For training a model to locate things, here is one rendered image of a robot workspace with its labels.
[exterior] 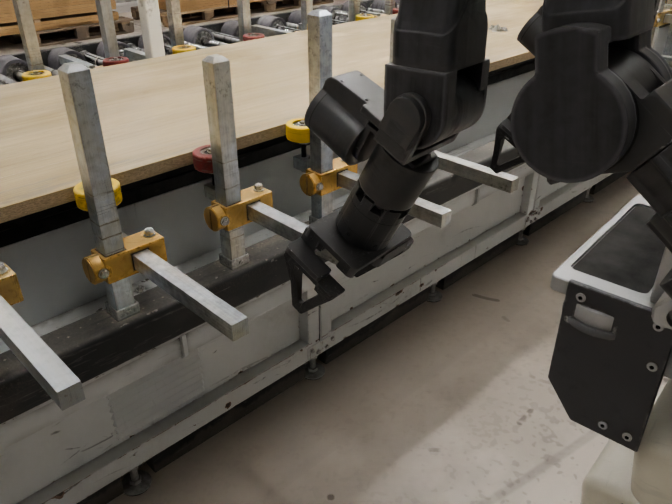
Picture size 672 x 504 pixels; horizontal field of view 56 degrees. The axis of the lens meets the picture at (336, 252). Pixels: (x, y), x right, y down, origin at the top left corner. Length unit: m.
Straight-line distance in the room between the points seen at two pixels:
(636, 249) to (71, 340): 0.89
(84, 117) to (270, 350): 1.05
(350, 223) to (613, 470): 0.42
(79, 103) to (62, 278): 0.45
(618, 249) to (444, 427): 1.29
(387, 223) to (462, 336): 1.72
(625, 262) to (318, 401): 1.42
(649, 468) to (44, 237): 1.07
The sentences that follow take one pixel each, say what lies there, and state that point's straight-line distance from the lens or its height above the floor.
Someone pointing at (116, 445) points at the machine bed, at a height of 0.17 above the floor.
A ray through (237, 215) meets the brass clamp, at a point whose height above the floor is 0.82.
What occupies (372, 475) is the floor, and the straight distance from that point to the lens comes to 1.80.
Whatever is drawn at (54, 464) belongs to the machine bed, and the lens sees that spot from 1.66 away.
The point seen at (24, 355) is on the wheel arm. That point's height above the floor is 0.85.
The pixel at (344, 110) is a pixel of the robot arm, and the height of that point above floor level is 1.20.
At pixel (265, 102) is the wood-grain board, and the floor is 0.90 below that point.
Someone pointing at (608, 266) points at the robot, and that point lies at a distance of 0.69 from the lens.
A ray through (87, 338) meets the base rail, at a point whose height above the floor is 0.70.
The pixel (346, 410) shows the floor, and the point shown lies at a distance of 1.97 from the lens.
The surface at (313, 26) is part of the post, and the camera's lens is 1.30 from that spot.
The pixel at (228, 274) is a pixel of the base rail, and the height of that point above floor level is 0.70.
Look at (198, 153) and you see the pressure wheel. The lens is 1.31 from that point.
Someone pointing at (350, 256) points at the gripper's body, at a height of 1.07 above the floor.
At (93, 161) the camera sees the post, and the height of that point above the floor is 1.00.
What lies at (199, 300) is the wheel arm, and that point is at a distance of 0.99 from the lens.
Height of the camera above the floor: 1.37
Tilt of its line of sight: 30 degrees down
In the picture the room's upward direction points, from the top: straight up
